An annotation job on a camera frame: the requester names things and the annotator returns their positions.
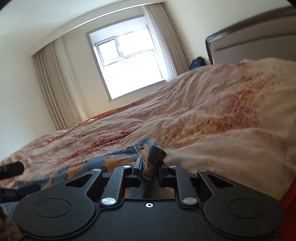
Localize blue patterned children's pants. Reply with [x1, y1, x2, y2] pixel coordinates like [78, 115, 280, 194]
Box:
[0, 136, 170, 200]

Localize person's hand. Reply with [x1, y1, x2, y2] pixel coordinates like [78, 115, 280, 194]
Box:
[0, 207, 9, 233]

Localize pink floral duvet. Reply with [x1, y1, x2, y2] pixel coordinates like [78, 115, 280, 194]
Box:
[5, 58, 295, 199]

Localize beige left curtain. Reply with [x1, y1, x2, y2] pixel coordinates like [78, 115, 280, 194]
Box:
[32, 38, 88, 130]

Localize beige curtain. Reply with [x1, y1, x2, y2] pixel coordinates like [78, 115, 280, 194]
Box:
[32, 38, 88, 130]
[142, 3, 190, 81]

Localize blue backpack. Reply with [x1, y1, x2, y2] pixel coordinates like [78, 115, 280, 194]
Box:
[189, 57, 206, 70]

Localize white framed window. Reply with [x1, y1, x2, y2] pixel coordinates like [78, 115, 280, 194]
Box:
[88, 15, 169, 100]

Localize beige right curtain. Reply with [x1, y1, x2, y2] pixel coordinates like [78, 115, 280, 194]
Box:
[142, 3, 190, 81]

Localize brown padded headboard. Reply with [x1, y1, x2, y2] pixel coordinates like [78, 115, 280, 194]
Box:
[205, 6, 295, 64]

